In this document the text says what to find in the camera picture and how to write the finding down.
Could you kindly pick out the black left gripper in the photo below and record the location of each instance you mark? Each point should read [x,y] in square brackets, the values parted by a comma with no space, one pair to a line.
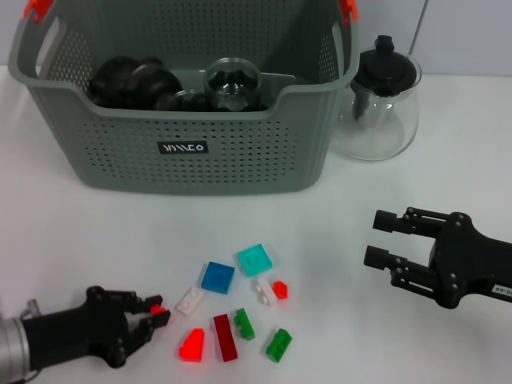
[80,336]

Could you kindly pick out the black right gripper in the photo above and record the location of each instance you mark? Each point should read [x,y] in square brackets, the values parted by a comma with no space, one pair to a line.
[464,264]

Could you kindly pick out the small red toy brick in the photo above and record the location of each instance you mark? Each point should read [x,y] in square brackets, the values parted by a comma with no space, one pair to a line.
[158,309]
[281,291]

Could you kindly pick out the red sloped toy brick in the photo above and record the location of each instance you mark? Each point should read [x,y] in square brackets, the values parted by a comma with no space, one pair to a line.
[192,346]

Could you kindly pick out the glass teacup black sleeve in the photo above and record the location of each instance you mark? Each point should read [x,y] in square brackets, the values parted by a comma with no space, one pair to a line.
[188,102]
[160,80]
[232,92]

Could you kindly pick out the white flat toy plate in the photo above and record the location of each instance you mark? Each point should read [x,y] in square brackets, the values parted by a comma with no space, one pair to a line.
[189,302]

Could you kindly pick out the blue square toy brick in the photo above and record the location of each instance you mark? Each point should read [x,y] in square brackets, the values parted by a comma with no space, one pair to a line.
[218,278]

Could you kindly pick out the dark red long brick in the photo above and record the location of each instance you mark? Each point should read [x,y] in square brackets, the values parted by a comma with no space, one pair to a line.
[225,338]

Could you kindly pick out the green toy brick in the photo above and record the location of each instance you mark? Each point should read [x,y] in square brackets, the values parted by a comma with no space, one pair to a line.
[245,325]
[278,346]

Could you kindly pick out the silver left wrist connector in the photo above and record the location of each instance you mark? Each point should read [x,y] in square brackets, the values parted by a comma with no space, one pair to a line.
[31,308]

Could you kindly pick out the white toy brick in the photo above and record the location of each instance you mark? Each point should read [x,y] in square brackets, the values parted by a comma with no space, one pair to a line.
[265,291]

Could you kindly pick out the cyan square toy brick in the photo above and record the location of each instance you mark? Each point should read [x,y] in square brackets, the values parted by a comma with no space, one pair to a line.
[255,260]

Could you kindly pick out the grey perforated plastic basket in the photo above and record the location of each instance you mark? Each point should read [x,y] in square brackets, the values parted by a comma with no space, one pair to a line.
[200,176]

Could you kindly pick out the glass teapot black lid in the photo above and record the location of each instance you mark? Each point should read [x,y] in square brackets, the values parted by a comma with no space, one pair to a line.
[384,68]

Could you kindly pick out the dark clay teapot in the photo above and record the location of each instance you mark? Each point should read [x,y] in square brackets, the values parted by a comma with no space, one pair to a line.
[112,80]

